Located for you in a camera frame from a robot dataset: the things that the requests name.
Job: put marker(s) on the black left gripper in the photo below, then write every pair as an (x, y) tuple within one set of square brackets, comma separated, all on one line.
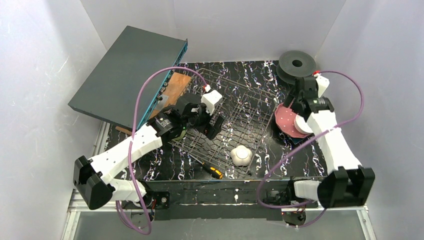
[(205, 119)]

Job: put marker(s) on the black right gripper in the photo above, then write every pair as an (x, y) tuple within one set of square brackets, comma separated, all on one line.
[(294, 103)]

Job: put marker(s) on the pink polka dot plate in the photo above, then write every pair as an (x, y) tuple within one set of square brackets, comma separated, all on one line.
[(284, 119)]

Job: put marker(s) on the white flower shaped bowl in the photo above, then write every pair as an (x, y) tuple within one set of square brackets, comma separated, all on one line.
[(241, 156)]

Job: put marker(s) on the pink patterned bowl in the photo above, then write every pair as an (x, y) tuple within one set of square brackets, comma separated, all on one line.
[(301, 125)]

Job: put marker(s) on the light green ceramic mug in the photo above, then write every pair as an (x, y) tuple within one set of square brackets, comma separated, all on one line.
[(180, 135)]

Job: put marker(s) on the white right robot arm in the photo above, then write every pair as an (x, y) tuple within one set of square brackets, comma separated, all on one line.
[(347, 183)]

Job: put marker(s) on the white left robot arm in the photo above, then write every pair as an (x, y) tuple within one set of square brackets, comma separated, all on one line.
[(119, 159)]

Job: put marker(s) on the black filament spool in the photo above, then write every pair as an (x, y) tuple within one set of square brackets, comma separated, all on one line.
[(295, 64)]

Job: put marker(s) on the yellow black screwdriver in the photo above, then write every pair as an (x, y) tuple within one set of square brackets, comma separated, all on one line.
[(215, 173)]

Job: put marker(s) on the dark blue plate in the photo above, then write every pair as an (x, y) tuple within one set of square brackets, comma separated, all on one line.
[(297, 140)]

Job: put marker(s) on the dark grey flat box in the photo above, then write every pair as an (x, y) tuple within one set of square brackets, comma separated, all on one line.
[(110, 92)]

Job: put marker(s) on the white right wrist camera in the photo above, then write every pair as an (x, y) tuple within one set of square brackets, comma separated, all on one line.
[(322, 83)]

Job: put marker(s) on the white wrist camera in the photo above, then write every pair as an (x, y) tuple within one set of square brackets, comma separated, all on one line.
[(322, 83), (211, 98)]

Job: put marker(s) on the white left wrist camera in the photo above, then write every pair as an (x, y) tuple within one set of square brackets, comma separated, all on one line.
[(211, 98)]

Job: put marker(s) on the grey wire dish rack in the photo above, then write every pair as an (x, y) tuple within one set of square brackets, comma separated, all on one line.
[(246, 111)]

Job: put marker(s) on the wooden board with bracket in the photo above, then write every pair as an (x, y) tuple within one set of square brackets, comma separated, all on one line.
[(177, 86)]

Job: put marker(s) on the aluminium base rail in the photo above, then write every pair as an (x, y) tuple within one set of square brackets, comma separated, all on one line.
[(191, 199)]

